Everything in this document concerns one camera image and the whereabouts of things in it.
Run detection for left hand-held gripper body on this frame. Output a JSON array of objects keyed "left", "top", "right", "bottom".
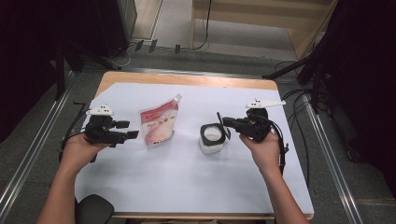
[{"left": 83, "top": 104, "right": 116, "bottom": 147}]

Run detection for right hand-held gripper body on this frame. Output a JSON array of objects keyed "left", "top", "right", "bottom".
[{"left": 242, "top": 98, "right": 287, "bottom": 143}]

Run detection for clear jar with black lid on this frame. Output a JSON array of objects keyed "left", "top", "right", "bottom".
[{"left": 198, "top": 111, "right": 233, "bottom": 155}]

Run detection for red white spouted pouch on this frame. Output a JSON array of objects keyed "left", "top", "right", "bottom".
[{"left": 138, "top": 93, "right": 183, "bottom": 148}]

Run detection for person's left hand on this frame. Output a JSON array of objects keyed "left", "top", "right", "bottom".
[{"left": 58, "top": 133, "right": 110, "bottom": 177}]

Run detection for person's right hand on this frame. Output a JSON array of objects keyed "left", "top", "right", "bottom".
[{"left": 239, "top": 132, "right": 282, "bottom": 179}]

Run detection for wooden table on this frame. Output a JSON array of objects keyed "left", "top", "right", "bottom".
[{"left": 49, "top": 70, "right": 315, "bottom": 220}]

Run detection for black metal stand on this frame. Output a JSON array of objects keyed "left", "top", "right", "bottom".
[
  {"left": 262, "top": 50, "right": 332, "bottom": 115},
  {"left": 53, "top": 39, "right": 123, "bottom": 101}
]

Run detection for dark cabinet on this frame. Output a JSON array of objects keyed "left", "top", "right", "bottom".
[{"left": 92, "top": 0, "right": 138, "bottom": 59}]

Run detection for black curtain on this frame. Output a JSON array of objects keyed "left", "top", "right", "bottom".
[
  {"left": 0, "top": 0, "right": 98, "bottom": 144},
  {"left": 311, "top": 0, "right": 396, "bottom": 200}
]

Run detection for right hand-held gripper cable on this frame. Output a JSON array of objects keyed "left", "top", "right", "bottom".
[{"left": 266, "top": 119, "right": 290, "bottom": 175}]

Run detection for black floor cables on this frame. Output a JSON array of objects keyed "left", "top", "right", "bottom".
[{"left": 274, "top": 60, "right": 314, "bottom": 188}]

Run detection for metal floor rail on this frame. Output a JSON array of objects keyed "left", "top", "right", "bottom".
[
  {"left": 0, "top": 73, "right": 74, "bottom": 216},
  {"left": 302, "top": 92, "right": 364, "bottom": 224}
]

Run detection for white floor cable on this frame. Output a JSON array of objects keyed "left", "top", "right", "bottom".
[{"left": 106, "top": 42, "right": 138, "bottom": 70}]

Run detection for black hanging cable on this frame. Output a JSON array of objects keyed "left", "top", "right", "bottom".
[{"left": 191, "top": 0, "right": 213, "bottom": 51}]

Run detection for light wooden frame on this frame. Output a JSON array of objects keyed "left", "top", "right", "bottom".
[{"left": 190, "top": 0, "right": 340, "bottom": 61}]

